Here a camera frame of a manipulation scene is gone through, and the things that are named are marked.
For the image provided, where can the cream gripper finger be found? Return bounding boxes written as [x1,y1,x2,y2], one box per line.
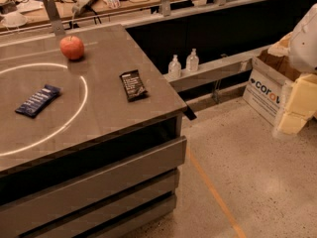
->
[285,74,317,120]
[272,113,307,138]

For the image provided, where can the black rxbar chocolate bar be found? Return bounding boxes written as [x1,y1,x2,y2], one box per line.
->
[120,69,148,102]

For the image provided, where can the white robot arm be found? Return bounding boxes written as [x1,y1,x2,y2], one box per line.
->
[268,4,317,135]

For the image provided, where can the cardboard box with print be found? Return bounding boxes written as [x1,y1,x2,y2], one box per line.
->
[243,47,300,125]

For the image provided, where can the grey metal shelf ledge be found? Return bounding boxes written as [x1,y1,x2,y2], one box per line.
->
[164,46,269,92]

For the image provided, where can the right clear sanitizer bottle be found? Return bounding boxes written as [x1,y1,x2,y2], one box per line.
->
[186,49,199,72]

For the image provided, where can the clear sanitizer bottle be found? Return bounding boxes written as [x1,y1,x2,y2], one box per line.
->
[186,49,199,72]
[168,55,181,79]

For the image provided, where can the left clear sanitizer bottle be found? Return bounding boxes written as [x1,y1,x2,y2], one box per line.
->
[168,55,181,79]

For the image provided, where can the red apple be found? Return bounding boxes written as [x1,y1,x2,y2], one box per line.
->
[59,36,84,60]

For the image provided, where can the white power strip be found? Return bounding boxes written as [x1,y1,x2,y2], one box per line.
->
[71,0,97,16]

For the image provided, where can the blue snack bar wrapper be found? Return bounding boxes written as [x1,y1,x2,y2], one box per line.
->
[15,84,60,118]

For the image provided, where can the wooden background desk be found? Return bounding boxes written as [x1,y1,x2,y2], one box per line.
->
[0,0,190,32]

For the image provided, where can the white face mask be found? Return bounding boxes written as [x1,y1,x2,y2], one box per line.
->
[1,11,28,28]

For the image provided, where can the grey metal bracket post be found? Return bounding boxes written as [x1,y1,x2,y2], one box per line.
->
[42,0,65,36]

